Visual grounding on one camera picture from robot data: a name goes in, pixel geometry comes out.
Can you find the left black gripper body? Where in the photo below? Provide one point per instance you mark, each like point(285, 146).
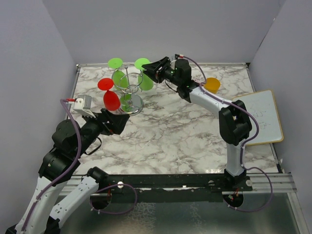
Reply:
point(93, 128)

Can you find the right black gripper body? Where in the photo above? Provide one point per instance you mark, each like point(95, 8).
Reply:
point(165, 73)

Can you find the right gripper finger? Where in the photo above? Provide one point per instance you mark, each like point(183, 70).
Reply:
point(152, 76)
point(155, 66)

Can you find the green wine glass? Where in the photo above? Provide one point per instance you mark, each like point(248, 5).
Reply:
point(145, 83)
point(119, 78)

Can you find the red plastic wine glass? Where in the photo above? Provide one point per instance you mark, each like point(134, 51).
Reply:
point(110, 98)

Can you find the orange plastic wine glass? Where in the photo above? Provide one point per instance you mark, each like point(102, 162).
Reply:
point(212, 85)

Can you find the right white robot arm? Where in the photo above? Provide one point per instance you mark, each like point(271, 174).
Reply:
point(234, 122)

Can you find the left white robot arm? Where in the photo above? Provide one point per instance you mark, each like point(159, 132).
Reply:
point(44, 215)

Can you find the chrome wine glass rack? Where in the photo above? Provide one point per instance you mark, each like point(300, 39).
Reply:
point(130, 101)

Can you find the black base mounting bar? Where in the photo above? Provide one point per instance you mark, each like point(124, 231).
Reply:
point(165, 188)

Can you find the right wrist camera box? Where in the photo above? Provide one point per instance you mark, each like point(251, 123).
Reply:
point(176, 56)

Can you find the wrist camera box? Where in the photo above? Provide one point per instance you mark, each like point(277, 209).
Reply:
point(176, 56)
point(82, 105)

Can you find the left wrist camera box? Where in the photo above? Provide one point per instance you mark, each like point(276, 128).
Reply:
point(82, 105)

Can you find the small whiteboard wooden frame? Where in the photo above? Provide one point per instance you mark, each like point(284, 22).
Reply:
point(263, 108)

